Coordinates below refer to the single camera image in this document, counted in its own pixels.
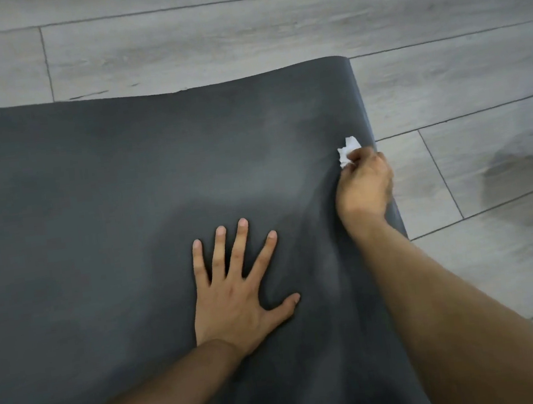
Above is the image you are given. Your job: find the person's right hand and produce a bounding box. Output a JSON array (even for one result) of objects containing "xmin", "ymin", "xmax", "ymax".
[{"xmin": 329, "ymin": 143, "xmax": 400, "ymax": 230}]

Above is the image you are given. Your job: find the person's right forearm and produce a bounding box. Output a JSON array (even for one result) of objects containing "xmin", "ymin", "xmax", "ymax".
[{"xmin": 347, "ymin": 193, "xmax": 533, "ymax": 404}]

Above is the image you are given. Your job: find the white wipe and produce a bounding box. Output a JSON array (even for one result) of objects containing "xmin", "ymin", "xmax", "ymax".
[{"xmin": 335, "ymin": 134, "xmax": 365, "ymax": 170}]

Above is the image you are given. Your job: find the person's left hand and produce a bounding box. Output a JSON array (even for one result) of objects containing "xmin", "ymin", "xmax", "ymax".
[{"xmin": 182, "ymin": 213, "xmax": 308, "ymax": 364}]

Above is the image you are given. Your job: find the dark grey yoga mat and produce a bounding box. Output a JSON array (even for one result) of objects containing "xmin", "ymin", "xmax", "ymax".
[{"xmin": 0, "ymin": 49, "xmax": 436, "ymax": 404}]

